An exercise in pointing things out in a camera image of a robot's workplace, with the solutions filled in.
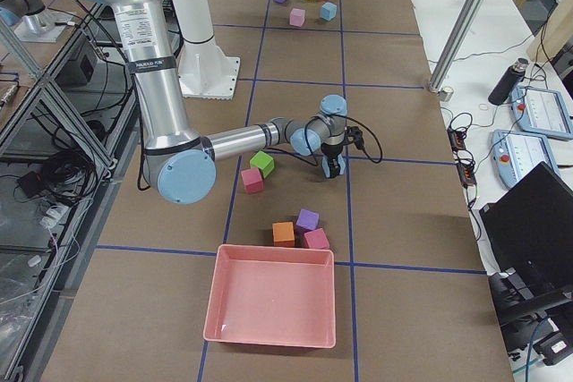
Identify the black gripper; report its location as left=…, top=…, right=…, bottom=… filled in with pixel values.
left=321, top=142, right=344, bottom=179

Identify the light blue foam block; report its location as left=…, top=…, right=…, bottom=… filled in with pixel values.
left=320, top=2, right=338, bottom=21
left=321, top=155, right=346, bottom=177

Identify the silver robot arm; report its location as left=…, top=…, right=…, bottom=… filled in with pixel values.
left=1, top=0, right=64, bottom=43
left=92, top=0, right=346, bottom=204

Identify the purple foam block right side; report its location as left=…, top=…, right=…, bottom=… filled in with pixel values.
left=295, top=208, right=320, bottom=232

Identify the pink foam block near tray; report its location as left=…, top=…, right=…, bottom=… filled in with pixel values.
left=303, top=228, right=330, bottom=250

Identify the magenta foam block beside green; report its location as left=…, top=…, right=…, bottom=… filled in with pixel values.
left=241, top=167, right=264, bottom=194

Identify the orange foam block right side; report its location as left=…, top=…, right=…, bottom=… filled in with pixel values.
left=272, top=222, right=295, bottom=248

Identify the small metal cylinder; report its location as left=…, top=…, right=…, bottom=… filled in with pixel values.
left=438, top=86, right=454, bottom=103

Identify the pink plastic tray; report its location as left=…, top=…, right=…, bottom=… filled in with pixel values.
left=203, top=244, right=337, bottom=349

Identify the lilac pink foam block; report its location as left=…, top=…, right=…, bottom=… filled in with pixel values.
left=289, top=8, right=305, bottom=28

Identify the lower teach pendant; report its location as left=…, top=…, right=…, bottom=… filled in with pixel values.
left=492, top=130, right=560, bottom=189

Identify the teach pendant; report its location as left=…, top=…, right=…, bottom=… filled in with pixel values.
left=509, top=85, right=572, bottom=140
left=492, top=130, right=560, bottom=189

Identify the black water bottle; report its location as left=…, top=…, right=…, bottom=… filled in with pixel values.
left=488, top=57, right=529, bottom=106

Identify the black laptop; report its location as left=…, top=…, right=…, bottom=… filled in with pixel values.
left=480, top=162, right=572, bottom=286

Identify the upper teach pendant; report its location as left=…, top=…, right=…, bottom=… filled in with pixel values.
left=509, top=85, right=572, bottom=140

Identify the black monitor stand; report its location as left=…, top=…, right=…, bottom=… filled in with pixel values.
left=488, top=272, right=572, bottom=327

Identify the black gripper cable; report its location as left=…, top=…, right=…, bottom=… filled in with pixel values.
left=304, top=114, right=384, bottom=165

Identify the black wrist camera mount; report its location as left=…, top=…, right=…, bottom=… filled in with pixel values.
left=346, top=126, right=364, bottom=150

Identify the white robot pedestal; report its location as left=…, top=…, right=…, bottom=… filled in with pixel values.
left=172, top=0, right=241, bottom=100

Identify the aluminium frame post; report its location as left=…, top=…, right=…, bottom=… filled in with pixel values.
left=427, top=0, right=484, bottom=93

